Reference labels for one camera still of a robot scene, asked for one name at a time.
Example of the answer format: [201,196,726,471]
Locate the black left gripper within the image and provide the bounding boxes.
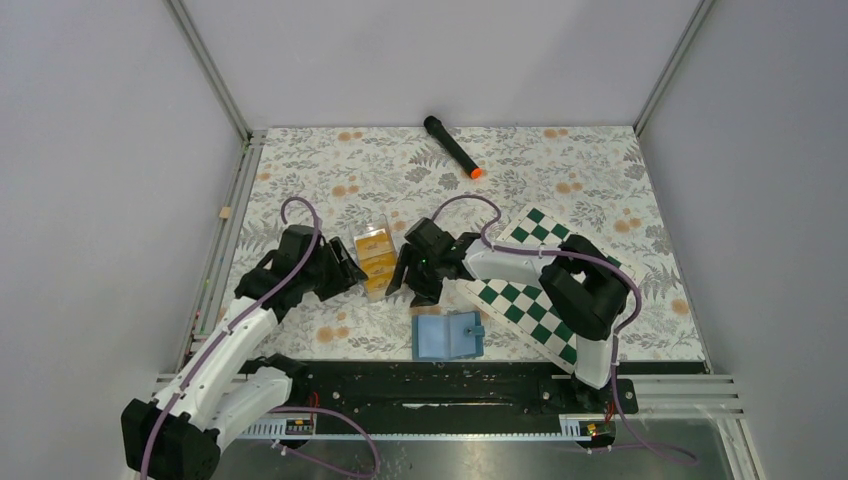
[301,237,367,301]

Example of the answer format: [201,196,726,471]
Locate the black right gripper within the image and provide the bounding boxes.
[386,242,445,308]

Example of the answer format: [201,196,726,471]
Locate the clear box with orange cards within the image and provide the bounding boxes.
[348,214,398,302]

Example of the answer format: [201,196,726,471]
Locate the blue card holder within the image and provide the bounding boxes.
[411,311,485,362]

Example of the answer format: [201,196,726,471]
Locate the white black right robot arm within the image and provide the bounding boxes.
[385,218,641,412]

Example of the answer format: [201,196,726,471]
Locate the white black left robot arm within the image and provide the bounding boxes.
[121,225,366,479]

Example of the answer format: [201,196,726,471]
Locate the floral tablecloth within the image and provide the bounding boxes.
[224,126,706,362]

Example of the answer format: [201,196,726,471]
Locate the green white checkered board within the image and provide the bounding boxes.
[454,206,647,367]

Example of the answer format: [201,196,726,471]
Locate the black marker orange tip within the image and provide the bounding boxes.
[423,115,483,179]

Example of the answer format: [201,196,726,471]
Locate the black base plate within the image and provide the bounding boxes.
[287,361,638,432]

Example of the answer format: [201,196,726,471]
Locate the slotted cable duct rail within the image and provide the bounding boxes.
[237,414,616,442]

